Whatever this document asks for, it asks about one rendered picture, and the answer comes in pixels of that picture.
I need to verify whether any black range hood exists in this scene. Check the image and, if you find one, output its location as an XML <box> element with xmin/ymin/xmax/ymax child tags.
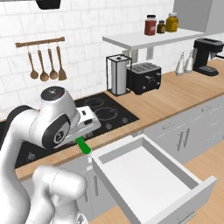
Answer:
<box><xmin>35</xmin><ymin>0</ymin><xmax>62</xmax><ymax>11</ymax></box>

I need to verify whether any small dark jar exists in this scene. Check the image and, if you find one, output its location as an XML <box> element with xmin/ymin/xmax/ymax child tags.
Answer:
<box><xmin>156</xmin><ymin>19</ymin><xmax>167</xmax><ymax>35</ymax></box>

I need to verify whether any grey cupboard door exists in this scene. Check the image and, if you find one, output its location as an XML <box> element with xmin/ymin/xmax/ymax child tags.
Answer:
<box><xmin>57</xmin><ymin>159</ymin><xmax>94</xmax><ymax>223</ymax></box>
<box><xmin>182</xmin><ymin>114</ymin><xmax>221</xmax><ymax>165</ymax></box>
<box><xmin>87</xmin><ymin>158</ymin><xmax>118</xmax><ymax>220</ymax></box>
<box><xmin>153</xmin><ymin>129</ymin><xmax>186</xmax><ymax>165</ymax></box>

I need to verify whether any small wooden spoon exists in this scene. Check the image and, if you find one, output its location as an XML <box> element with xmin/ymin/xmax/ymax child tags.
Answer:
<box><xmin>27</xmin><ymin>48</ymin><xmax>39</xmax><ymax>81</ymax></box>

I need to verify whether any white shaker bottle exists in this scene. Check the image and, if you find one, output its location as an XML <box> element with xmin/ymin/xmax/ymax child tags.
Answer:
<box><xmin>174</xmin><ymin>52</ymin><xmax>186</xmax><ymax>77</ymax></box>
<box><xmin>184</xmin><ymin>49</ymin><xmax>195</xmax><ymax>74</ymax></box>

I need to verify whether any grey drawer stack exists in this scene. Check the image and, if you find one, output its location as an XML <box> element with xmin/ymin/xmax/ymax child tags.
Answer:
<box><xmin>204</xmin><ymin>94</ymin><xmax>224</xmax><ymax>151</ymax></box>

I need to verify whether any silver cupboard door handle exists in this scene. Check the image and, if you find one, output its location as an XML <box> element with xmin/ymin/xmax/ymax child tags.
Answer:
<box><xmin>92</xmin><ymin>174</ymin><xmax>99</xmax><ymax>197</ymax></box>
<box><xmin>83</xmin><ymin>182</ymin><xmax>89</xmax><ymax>204</ymax></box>
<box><xmin>177</xmin><ymin>130</ymin><xmax>185</xmax><ymax>151</ymax></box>
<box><xmin>183</xmin><ymin>128</ymin><xmax>192</xmax><ymax>149</ymax></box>

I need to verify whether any black toaster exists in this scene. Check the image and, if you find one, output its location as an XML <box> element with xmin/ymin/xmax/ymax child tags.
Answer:
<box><xmin>126</xmin><ymin>61</ymin><xmax>163</xmax><ymax>96</ymax></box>

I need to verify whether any wooden spatula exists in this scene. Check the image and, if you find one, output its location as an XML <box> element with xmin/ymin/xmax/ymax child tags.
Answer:
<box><xmin>55</xmin><ymin>45</ymin><xmax>68</xmax><ymax>82</ymax></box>

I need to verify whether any black coffee machine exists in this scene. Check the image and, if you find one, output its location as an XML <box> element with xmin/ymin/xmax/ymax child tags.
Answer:
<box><xmin>192</xmin><ymin>37</ymin><xmax>224</xmax><ymax>78</ymax></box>

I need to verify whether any white wall shelf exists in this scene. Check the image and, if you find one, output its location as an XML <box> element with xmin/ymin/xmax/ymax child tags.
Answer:
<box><xmin>101</xmin><ymin>27</ymin><xmax>206</xmax><ymax>51</ymax></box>

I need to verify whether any open white drawer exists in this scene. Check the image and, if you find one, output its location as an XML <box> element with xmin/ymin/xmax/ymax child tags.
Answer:
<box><xmin>90</xmin><ymin>133</ymin><xmax>219</xmax><ymax>224</ymax></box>

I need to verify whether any wooden ladle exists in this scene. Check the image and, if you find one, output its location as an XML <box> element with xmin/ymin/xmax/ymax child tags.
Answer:
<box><xmin>47</xmin><ymin>46</ymin><xmax>60</xmax><ymax>81</ymax></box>

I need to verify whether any black hob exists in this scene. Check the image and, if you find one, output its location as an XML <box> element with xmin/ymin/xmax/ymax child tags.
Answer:
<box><xmin>0</xmin><ymin>91</ymin><xmax>141</xmax><ymax>170</ymax></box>

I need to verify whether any red jar with black lid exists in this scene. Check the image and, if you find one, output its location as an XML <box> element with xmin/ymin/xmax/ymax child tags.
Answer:
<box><xmin>143</xmin><ymin>14</ymin><xmax>158</xmax><ymax>37</ymax></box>

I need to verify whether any grey drawer front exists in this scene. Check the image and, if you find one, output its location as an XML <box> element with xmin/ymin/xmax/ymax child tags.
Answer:
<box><xmin>185</xmin><ymin>97</ymin><xmax>221</xmax><ymax>123</ymax></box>
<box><xmin>143</xmin><ymin>111</ymin><xmax>188</xmax><ymax>142</ymax></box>

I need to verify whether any wooden utensil rail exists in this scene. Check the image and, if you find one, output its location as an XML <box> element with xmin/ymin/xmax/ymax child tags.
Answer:
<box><xmin>15</xmin><ymin>36</ymin><xmax>67</xmax><ymax>49</ymax></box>

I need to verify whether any white paper towel roll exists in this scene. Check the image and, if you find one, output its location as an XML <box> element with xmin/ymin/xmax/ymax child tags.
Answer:
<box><xmin>110</xmin><ymin>59</ymin><xmax>128</xmax><ymax>95</ymax></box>

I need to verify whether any yellow jar with white lid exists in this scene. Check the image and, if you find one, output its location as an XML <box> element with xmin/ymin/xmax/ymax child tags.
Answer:
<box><xmin>164</xmin><ymin>11</ymin><xmax>179</xmax><ymax>33</ymax></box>

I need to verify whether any large wooden spoon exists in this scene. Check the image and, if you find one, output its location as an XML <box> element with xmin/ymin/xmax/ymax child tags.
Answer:
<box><xmin>37</xmin><ymin>48</ymin><xmax>50</xmax><ymax>83</ymax></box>

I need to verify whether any black wire paper towel holder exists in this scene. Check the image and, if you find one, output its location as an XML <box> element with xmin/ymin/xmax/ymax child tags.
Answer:
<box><xmin>105</xmin><ymin>53</ymin><xmax>133</xmax><ymax>97</ymax></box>

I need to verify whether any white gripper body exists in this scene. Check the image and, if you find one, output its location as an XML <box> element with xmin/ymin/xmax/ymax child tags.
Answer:
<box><xmin>68</xmin><ymin>114</ymin><xmax>102</xmax><ymax>141</ymax></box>

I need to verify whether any grey wall cupboard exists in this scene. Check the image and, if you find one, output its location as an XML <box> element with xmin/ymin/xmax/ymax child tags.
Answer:
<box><xmin>172</xmin><ymin>0</ymin><xmax>224</xmax><ymax>36</ymax></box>

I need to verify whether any silver drawer handle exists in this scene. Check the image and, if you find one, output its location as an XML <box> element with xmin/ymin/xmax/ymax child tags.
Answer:
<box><xmin>162</xmin><ymin>122</ymin><xmax>177</xmax><ymax>130</ymax></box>
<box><xmin>200</xmin><ymin>105</ymin><xmax>214</xmax><ymax>113</ymax></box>

